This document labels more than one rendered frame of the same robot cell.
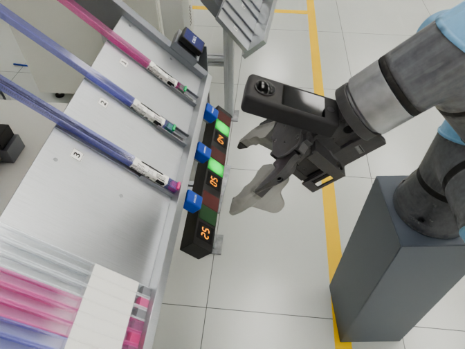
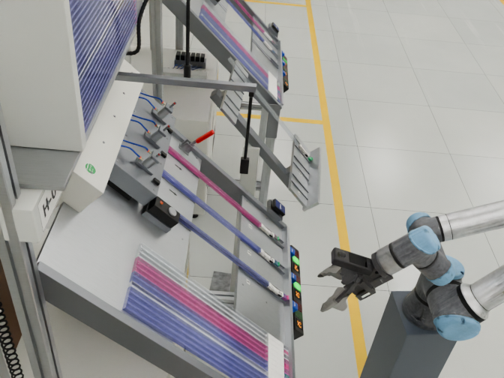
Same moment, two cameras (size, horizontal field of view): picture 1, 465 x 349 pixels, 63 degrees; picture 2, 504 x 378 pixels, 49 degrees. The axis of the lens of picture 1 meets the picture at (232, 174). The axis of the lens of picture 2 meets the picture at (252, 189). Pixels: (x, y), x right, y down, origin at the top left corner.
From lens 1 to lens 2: 1.08 m
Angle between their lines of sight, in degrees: 11
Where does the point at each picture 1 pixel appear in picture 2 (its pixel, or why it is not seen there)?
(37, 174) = (240, 292)
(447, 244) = (433, 333)
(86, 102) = (244, 253)
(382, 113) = (391, 267)
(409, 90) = (400, 259)
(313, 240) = (343, 344)
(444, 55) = (411, 248)
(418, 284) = (421, 364)
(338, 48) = (354, 163)
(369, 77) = (385, 253)
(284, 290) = not seen: outside the picture
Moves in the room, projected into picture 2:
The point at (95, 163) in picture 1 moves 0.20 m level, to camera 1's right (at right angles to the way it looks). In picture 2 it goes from (254, 286) to (326, 286)
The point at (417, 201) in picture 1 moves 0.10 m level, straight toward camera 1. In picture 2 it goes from (415, 307) to (403, 328)
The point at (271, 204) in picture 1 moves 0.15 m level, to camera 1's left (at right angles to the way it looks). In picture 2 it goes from (341, 306) to (286, 306)
